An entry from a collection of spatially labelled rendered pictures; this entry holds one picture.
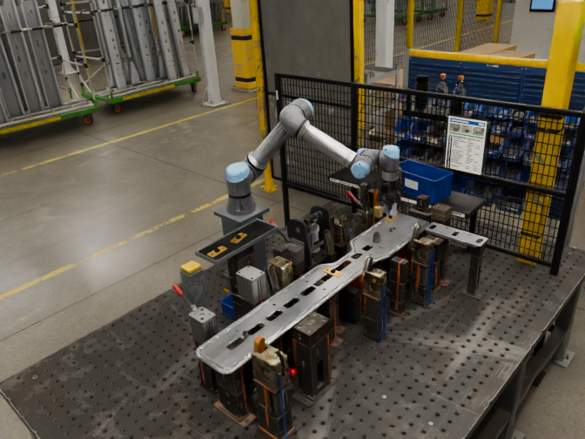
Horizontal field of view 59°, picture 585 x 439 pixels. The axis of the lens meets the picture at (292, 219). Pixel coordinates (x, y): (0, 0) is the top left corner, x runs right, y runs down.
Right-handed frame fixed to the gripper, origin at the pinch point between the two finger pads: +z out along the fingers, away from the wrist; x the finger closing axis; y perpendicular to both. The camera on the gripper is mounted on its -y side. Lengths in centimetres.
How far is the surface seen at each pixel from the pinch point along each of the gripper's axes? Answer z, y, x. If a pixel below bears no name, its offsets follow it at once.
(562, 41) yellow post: -75, -58, 48
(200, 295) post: 5, 96, -30
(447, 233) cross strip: 8.8, -12.8, 23.4
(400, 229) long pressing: 8.8, -3.7, 2.9
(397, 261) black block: 9.5, 21.5, 16.7
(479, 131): -30, -55, 17
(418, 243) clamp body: 5.3, 8.4, 19.6
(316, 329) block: 5, 84, 20
